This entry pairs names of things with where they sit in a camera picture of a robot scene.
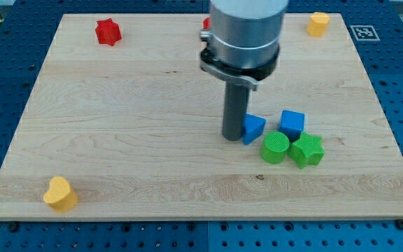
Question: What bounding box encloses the red block behind arm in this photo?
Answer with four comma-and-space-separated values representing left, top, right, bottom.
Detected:
202, 17, 211, 29

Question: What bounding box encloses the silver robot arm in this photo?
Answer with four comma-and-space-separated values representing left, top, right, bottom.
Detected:
200, 0, 289, 91

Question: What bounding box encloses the blue triangle block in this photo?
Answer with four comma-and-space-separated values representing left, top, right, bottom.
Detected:
242, 113, 266, 145

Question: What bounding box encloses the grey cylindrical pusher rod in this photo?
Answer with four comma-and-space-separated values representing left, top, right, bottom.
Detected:
222, 82, 250, 141

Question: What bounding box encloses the green cylinder block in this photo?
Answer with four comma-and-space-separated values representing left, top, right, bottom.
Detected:
260, 131, 290, 164

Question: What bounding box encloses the wooden board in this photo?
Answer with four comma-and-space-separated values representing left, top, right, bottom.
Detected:
0, 13, 403, 222

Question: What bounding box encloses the blue cube block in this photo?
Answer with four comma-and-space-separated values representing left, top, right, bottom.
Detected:
278, 110, 305, 142

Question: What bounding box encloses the green star block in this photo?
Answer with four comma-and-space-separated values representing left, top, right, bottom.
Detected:
288, 132, 325, 169

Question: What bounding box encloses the red star block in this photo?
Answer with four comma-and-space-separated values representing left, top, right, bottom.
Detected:
95, 18, 122, 46

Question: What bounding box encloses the yellow hexagon block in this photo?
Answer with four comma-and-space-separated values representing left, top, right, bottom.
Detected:
306, 12, 330, 37

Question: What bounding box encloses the yellow heart block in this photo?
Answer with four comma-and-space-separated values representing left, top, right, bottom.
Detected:
43, 176, 78, 213

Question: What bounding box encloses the white fiducial marker tag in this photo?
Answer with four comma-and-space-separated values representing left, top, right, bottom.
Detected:
351, 24, 380, 41

